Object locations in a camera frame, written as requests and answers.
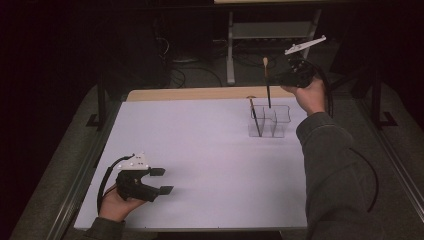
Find person's left hand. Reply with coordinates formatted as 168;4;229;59
98;191;148;223

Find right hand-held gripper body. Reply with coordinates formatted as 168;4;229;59
278;35;327;89

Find person's right hand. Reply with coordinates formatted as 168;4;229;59
280;76;328;116

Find grey metal rail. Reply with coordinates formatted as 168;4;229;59
356;98;424;221
46;99;123;240

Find black stand leg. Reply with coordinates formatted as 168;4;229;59
369;69;399;129
85;74;108;131

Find white board sheet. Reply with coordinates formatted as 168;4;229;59
73;97;309;231

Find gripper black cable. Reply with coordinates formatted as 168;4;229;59
309;61;380;213
96;153;136;216

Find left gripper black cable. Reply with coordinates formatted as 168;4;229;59
96;153;136;216

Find wooden table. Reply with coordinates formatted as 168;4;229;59
126;85;298;102

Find round-tip black gold makeup brush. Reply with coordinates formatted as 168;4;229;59
262;56;273;110

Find white metal stand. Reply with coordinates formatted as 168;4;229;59
226;9;323;86

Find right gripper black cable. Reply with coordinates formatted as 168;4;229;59
309;61;380;213

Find clear plastic organizer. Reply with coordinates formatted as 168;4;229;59
248;104;292;138

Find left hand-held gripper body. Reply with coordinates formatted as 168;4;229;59
115;152;160;203

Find thin black gold makeup brush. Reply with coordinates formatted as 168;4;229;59
247;95;263;137

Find black floor cable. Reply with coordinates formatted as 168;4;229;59
169;64;224;88
233;51;278;70

